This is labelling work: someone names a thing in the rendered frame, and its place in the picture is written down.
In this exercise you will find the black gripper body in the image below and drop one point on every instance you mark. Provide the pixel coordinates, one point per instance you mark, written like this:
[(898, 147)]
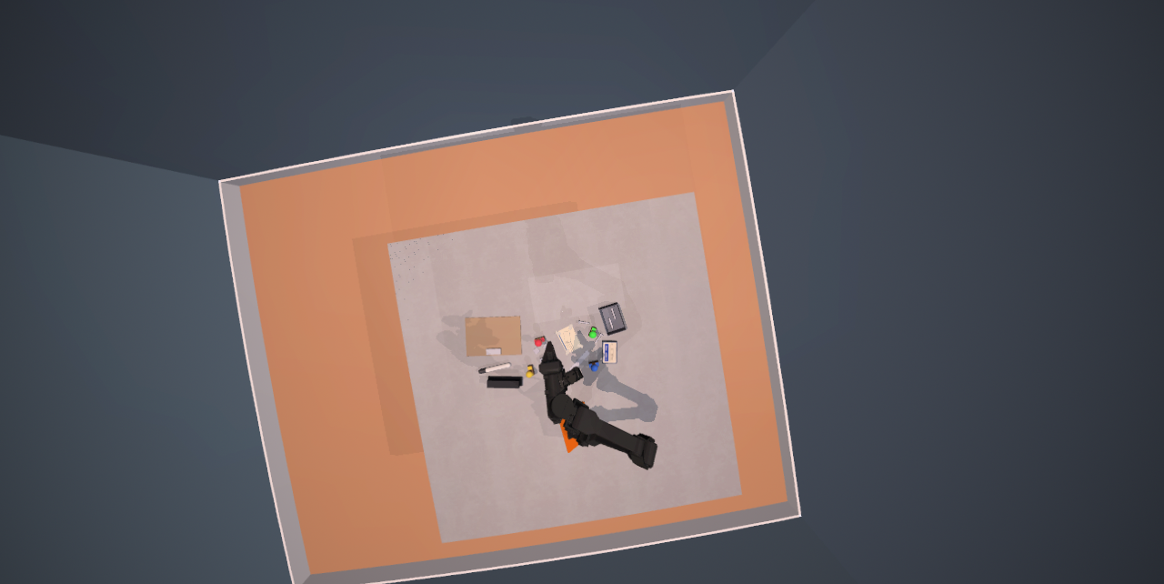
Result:
[(549, 371)]

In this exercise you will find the cream paper card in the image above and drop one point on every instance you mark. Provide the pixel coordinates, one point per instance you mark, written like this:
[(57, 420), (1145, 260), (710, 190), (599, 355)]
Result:
[(568, 339)]

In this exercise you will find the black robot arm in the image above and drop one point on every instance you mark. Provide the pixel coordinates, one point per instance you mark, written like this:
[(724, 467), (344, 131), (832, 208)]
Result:
[(587, 428)]

